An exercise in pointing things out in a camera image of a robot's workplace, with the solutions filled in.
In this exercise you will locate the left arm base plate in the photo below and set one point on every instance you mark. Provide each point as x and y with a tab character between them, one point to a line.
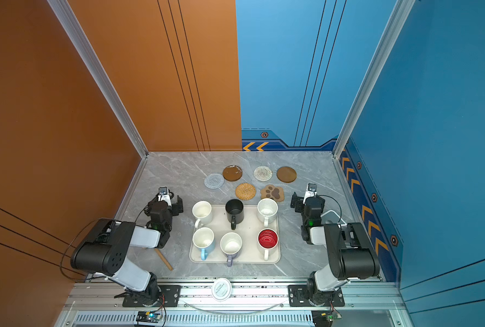
168	295

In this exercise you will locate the grey woven coaster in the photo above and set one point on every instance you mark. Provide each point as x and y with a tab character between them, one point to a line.
214	181

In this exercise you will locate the right circuit board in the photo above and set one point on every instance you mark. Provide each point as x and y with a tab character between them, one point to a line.
323	318

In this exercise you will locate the white multicolour woven coaster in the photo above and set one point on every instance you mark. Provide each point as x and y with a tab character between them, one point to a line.
263	173

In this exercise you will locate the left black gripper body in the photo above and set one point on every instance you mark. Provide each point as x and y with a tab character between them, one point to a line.
177	204

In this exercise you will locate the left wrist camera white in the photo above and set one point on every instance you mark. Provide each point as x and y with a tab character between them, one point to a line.
164	194

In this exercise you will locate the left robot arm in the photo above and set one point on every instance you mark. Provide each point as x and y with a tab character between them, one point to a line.
103	252

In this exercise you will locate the black mug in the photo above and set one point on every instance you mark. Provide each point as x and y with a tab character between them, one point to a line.
235	212

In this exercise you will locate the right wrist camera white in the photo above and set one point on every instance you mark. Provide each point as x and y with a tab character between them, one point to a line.
310	192

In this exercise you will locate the wooden mallet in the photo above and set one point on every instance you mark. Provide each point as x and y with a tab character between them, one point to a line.
164	259

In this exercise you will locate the red inside mug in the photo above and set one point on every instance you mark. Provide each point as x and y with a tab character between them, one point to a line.
268	242

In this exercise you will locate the left circuit board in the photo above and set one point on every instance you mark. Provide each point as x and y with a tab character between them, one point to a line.
149	318

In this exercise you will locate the brown cork round coaster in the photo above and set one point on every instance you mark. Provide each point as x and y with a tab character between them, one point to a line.
286	174

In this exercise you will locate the white round lid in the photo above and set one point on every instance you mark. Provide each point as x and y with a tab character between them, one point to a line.
221	289

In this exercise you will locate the circuit board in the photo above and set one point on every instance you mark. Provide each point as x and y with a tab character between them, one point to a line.
323	318
149	318

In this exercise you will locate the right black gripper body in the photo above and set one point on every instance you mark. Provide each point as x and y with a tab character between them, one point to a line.
296	201

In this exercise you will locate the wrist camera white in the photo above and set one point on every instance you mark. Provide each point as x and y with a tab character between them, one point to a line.
164	194
310	192

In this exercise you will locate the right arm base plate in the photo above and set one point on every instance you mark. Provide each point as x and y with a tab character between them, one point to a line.
300	296

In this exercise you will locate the rattan woven coaster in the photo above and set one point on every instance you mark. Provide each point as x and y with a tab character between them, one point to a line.
245	191

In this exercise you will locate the glossy brown round coaster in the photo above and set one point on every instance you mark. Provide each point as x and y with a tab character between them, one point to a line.
232	173

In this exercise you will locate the white mug back left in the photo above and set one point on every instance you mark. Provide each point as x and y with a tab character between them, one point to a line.
202	211

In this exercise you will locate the white speckled mug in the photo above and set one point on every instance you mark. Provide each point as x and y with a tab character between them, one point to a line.
267	211

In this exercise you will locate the white mug purple handle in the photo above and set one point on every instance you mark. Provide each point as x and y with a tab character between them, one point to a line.
231	244

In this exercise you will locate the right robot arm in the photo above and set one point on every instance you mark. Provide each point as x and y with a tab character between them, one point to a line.
350	254

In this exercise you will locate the paw shaped wooden coaster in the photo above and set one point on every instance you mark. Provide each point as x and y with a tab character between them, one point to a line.
272	192

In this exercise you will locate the white mug blue handle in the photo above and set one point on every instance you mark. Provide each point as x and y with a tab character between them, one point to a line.
204	240

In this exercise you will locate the beige serving tray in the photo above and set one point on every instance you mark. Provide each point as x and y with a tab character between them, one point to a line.
248	229

